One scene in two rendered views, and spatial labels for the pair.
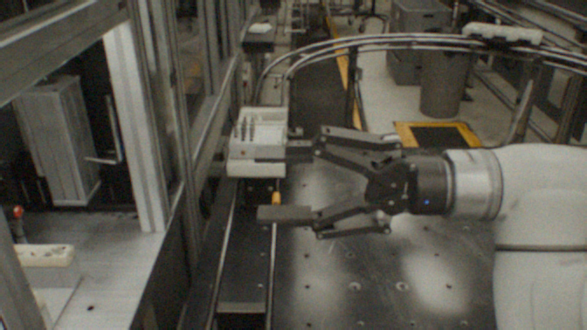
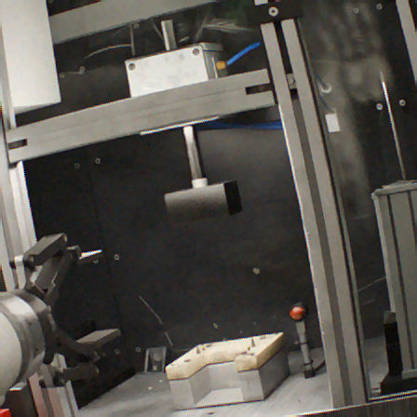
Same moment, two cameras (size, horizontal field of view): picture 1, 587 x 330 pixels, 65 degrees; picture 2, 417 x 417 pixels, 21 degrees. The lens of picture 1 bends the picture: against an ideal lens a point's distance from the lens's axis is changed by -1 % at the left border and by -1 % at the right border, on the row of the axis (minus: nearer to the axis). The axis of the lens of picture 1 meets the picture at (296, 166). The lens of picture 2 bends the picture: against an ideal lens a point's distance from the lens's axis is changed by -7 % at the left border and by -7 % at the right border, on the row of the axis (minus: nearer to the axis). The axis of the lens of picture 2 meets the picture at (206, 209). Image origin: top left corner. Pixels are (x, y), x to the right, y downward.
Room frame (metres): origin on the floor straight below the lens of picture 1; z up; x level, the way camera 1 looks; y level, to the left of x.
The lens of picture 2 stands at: (1.02, -1.08, 1.26)
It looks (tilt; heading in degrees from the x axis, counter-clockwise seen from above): 3 degrees down; 109
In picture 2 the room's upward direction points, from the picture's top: 11 degrees counter-clockwise
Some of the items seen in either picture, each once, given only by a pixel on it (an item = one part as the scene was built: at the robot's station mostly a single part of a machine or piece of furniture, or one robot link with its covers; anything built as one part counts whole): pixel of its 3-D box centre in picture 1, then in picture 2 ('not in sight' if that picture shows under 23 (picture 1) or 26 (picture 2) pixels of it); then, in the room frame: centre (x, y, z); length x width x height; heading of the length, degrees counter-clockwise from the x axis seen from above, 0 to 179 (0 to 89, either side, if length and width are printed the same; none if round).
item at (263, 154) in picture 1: (284, 154); (77, 260); (0.49, 0.01, 1.17); 0.07 x 0.03 x 0.01; 90
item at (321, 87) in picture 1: (316, 50); not in sight; (5.17, -0.23, 0.01); 5.85 x 0.59 x 0.01; 0
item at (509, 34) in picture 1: (500, 37); not in sight; (2.38, -1.05, 0.84); 0.37 x 0.14 x 0.10; 58
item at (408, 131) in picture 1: (447, 152); not in sight; (2.70, -1.00, 0.01); 1.00 x 0.55 x 0.01; 0
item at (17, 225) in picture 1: (18, 235); (304, 342); (0.60, 0.45, 0.96); 0.03 x 0.03 x 0.12; 0
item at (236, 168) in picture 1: (260, 146); not in sight; (1.16, 0.10, 0.84); 0.36 x 0.14 x 0.10; 0
